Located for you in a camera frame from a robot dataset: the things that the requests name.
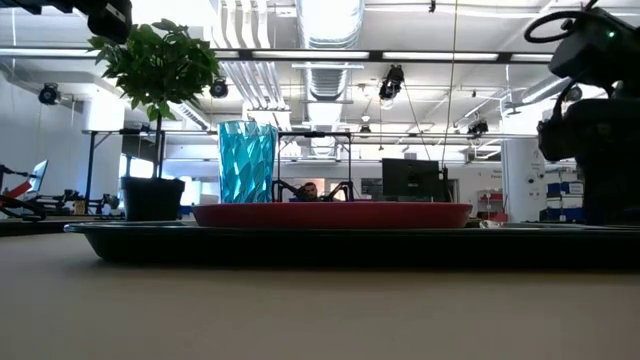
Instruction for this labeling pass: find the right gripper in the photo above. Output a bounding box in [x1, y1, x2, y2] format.
[537, 7, 640, 226]

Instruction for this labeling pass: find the pink plate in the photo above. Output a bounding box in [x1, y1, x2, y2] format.
[191, 201, 474, 230]

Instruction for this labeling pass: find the teal faceted plastic cup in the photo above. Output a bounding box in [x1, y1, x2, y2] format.
[217, 119, 279, 205]

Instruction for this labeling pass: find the dark green tray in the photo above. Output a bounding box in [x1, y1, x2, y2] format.
[63, 219, 640, 267]

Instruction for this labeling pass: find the shelf with blue bins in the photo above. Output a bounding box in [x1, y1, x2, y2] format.
[544, 169, 586, 224]

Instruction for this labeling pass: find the white round pillar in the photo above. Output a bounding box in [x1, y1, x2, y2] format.
[501, 138, 547, 224]

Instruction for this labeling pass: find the red storage rack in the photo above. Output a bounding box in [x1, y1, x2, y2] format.
[477, 188, 506, 221]

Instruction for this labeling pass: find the black overhead light bar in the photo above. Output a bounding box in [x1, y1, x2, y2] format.
[0, 46, 556, 65]

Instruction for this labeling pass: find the person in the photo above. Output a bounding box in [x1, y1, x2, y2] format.
[298, 181, 321, 203]

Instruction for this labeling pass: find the beige work surface board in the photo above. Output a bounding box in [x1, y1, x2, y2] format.
[0, 232, 640, 360]

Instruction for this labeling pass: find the leafy plant in black pot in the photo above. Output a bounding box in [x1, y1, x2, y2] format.
[88, 18, 222, 222]

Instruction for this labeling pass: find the grey open laptop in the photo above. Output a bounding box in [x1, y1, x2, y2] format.
[27, 158, 50, 195]

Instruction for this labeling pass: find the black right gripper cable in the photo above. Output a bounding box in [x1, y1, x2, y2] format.
[523, 9, 594, 45]

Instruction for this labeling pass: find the thin hanging cable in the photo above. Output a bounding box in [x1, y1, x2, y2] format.
[439, 0, 459, 169]

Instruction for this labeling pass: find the silver ventilation duct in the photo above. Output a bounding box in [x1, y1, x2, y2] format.
[294, 0, 366, 159]

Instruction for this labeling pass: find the black metal station frame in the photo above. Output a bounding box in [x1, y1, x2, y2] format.
[276, 130, 354, 202]
[82, 128, 219, 216]

